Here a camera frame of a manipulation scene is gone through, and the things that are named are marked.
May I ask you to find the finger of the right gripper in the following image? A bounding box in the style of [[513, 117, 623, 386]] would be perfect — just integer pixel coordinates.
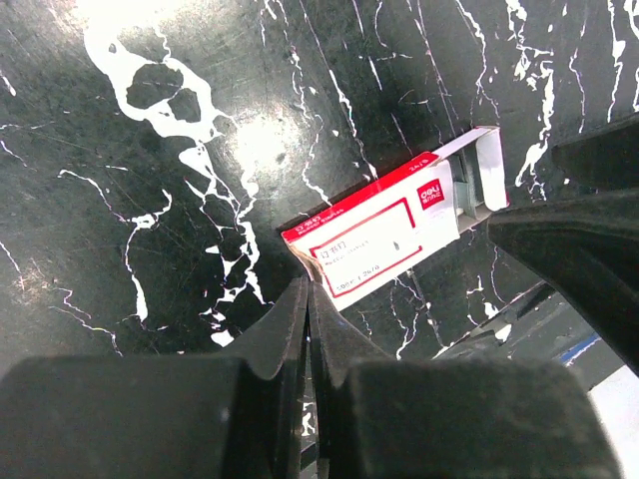
[[487, 189, 638, 372], [551, 113, 638, 190]]

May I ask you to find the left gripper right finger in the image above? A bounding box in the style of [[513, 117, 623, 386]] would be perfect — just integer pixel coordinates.
[[308, 284, 622, 478]]

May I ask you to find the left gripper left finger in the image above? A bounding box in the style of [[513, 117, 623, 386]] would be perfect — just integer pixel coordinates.
[[1, 277, 310, 478]]

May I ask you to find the white red staple box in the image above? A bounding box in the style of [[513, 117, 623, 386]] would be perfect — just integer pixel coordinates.
[[280, 151, 463, 313]]

